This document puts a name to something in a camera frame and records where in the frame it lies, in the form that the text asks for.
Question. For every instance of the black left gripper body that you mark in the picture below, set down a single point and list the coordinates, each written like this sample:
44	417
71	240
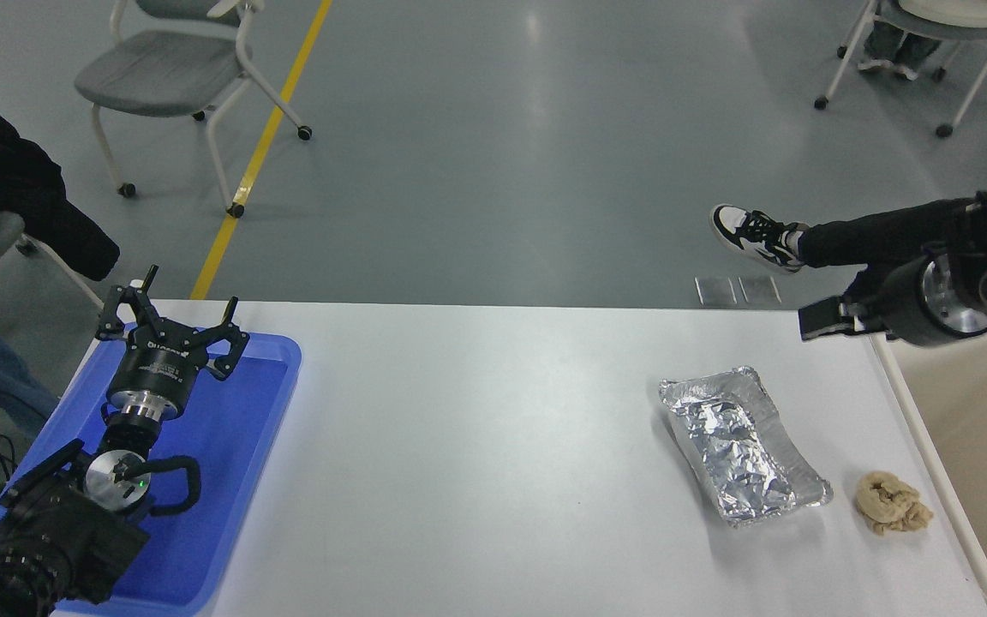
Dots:
157	368

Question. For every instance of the grey chair with white frame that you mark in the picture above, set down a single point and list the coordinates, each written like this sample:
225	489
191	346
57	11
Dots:
939	17
159	73

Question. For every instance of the crumpled tan paper ball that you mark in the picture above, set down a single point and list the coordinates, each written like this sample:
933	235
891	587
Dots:
892	506

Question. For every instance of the blue plastic tray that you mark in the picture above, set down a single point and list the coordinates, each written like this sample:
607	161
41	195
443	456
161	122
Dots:
228	446

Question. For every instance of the large pale bin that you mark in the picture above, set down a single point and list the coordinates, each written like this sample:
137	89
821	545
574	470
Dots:
982	446

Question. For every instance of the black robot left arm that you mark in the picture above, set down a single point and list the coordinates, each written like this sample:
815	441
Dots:
65	531

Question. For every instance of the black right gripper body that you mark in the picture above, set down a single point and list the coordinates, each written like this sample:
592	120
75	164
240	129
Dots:
900	304

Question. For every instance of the crumpled foil tray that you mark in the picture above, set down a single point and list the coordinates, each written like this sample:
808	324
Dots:
738	454

